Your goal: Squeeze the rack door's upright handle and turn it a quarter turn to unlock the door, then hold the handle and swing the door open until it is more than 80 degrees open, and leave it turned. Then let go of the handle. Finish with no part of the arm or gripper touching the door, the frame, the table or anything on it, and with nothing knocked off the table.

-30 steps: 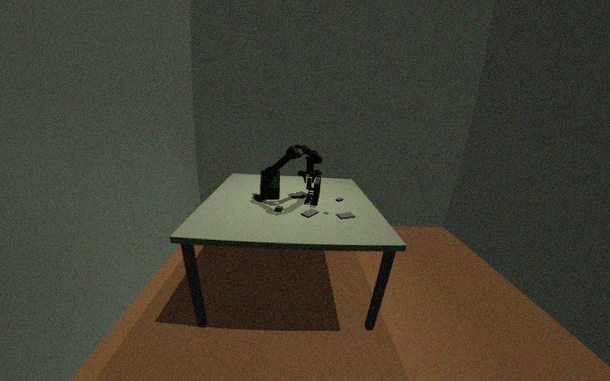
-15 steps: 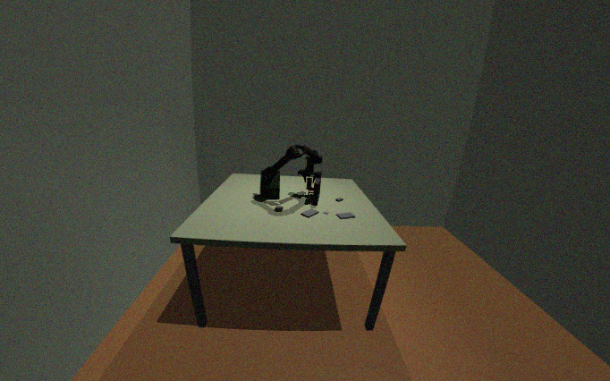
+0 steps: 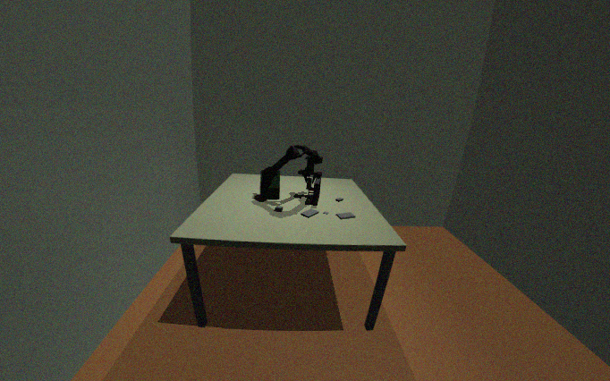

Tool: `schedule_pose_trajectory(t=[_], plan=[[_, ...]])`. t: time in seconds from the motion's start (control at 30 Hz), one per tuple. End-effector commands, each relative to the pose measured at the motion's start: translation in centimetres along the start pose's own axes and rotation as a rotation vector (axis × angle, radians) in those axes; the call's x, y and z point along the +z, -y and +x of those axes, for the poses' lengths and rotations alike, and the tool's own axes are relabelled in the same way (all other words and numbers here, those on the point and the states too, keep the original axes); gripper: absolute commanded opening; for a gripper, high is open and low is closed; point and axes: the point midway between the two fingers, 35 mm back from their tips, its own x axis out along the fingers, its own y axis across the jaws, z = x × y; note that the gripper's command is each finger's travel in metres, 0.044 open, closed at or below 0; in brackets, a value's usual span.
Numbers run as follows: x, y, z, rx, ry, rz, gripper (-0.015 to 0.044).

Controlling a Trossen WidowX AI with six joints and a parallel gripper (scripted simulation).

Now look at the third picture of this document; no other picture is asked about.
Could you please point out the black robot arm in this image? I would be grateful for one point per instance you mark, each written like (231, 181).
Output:
(291, 153)

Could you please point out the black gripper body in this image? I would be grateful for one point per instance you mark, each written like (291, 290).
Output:
(318, 174)

